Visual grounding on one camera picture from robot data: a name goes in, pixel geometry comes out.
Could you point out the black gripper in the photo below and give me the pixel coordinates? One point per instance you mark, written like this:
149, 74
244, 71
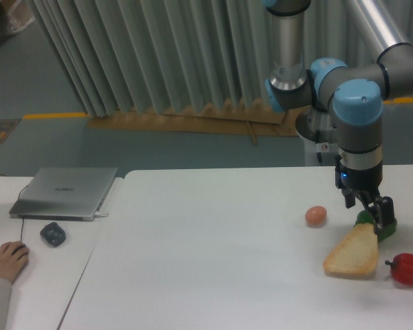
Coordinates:
363, 184

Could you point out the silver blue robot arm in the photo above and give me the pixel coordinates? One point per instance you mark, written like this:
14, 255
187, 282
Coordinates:
352, 97

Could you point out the green pepper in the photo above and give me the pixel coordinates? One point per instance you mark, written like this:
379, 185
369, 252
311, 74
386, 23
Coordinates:
365, 217

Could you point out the red pepper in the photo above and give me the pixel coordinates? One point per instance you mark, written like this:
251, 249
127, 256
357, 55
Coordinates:
401, 268

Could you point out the person's hand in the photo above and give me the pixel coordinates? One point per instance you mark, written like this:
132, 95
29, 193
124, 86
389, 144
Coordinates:
10, 268

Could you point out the toast bread slice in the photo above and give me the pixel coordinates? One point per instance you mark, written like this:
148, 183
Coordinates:
355, 256

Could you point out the brown egg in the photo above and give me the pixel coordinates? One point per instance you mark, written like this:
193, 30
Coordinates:
315, 216

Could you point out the grey-green curtain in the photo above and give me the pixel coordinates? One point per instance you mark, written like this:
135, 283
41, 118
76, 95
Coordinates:
160, 55

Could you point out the silver closed laptop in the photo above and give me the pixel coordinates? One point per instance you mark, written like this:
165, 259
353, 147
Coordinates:
64, 193

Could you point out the black small controller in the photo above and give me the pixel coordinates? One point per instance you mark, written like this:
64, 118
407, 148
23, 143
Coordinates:
53, 234

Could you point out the white laptop cable plug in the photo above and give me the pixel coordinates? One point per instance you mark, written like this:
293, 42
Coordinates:
100, 215

